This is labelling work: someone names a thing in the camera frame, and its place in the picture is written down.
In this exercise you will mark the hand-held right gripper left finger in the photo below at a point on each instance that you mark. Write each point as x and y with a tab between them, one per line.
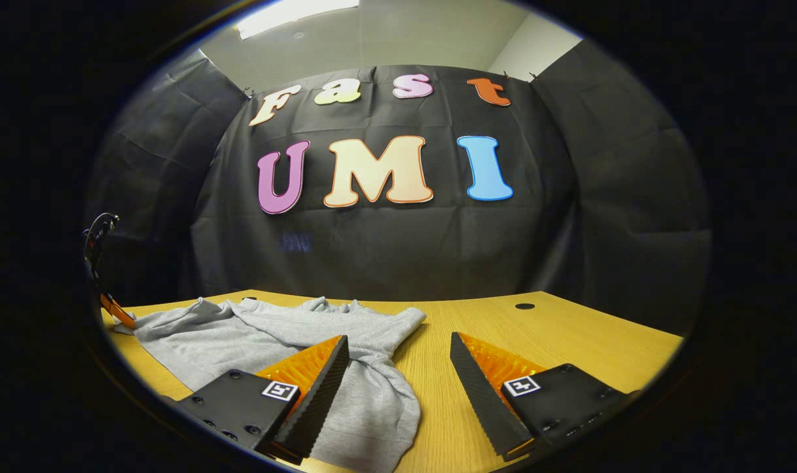
319	401

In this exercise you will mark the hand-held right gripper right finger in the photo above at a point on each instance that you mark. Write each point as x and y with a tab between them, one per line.
480	397

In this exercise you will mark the black backdrop cloth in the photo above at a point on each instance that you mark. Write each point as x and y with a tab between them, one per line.
385	243

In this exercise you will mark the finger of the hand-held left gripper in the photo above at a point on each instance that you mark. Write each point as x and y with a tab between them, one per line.
117	312

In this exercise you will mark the grey sweatshirt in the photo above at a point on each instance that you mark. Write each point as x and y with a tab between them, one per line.
260	335

